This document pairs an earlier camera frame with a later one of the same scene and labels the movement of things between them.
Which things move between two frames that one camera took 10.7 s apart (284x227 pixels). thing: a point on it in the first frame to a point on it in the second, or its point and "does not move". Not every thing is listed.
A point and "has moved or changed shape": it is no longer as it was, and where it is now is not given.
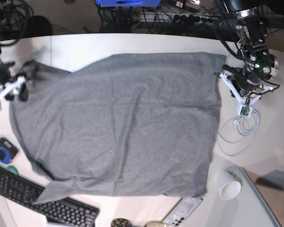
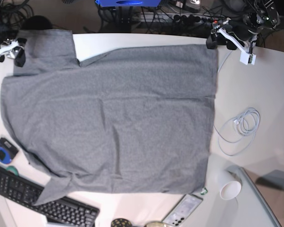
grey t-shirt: (128, 125) has moved or changed shape
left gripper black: (1, 75) to (20, 59)
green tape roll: (12, 169) does not move
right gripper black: (243, 83) to (243, 31)
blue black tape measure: (4, 151) does not move
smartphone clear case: (182, 210) does not move
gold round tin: (155, 224) does not move
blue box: (128, 3) does not move
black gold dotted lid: (121, 222) does not move
